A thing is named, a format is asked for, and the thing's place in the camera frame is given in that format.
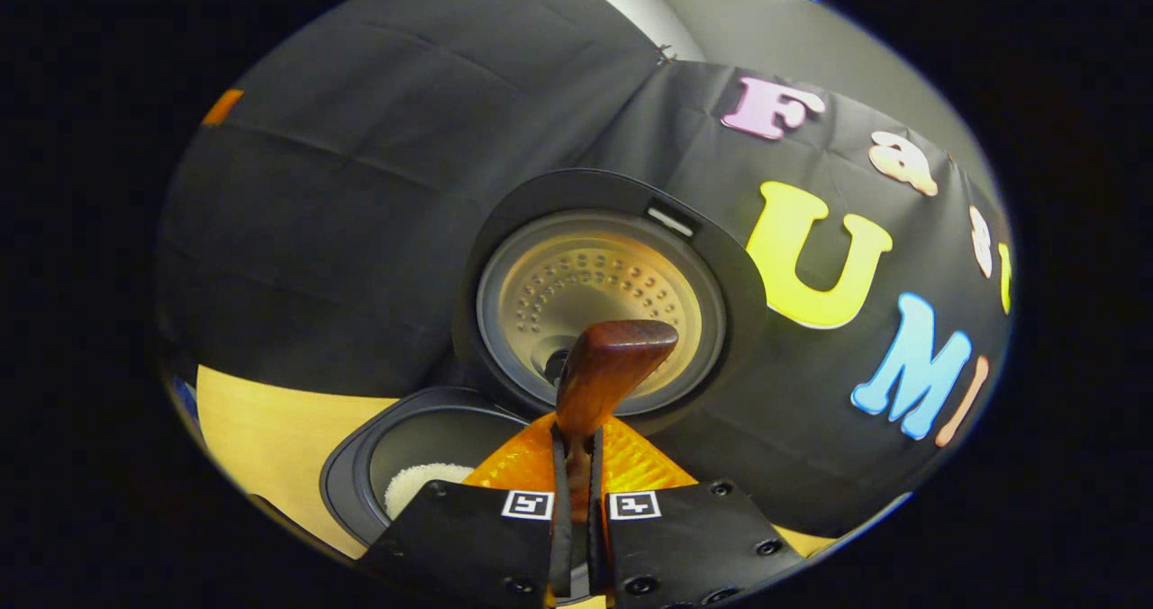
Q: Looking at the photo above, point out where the white rice heap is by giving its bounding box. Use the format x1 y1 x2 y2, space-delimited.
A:
385 462 477 521

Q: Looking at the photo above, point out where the dark grey rice cooker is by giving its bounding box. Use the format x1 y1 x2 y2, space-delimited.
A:
318 168 769 551

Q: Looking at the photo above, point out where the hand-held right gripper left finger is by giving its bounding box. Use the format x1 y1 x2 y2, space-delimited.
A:
356 411 577 609

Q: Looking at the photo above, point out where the red-brown wooden spoon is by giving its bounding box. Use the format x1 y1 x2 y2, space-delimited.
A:
554 319 680 592

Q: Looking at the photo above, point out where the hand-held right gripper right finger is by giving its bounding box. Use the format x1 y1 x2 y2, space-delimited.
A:
590 415 807 609

